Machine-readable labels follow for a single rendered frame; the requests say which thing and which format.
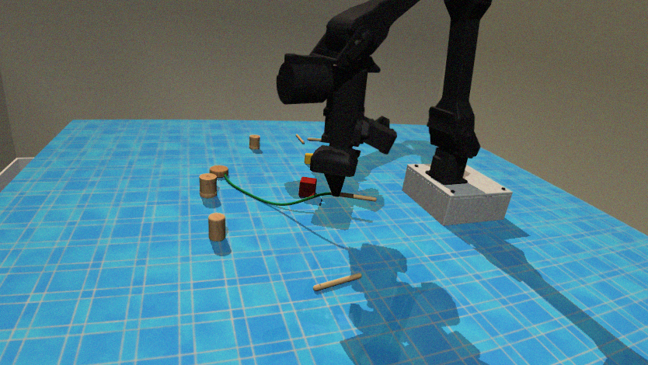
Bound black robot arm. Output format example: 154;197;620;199
277;0;492;185

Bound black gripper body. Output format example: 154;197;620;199
310;100;365;177

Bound green string with thin wooden stick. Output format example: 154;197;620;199
225;173;377;206

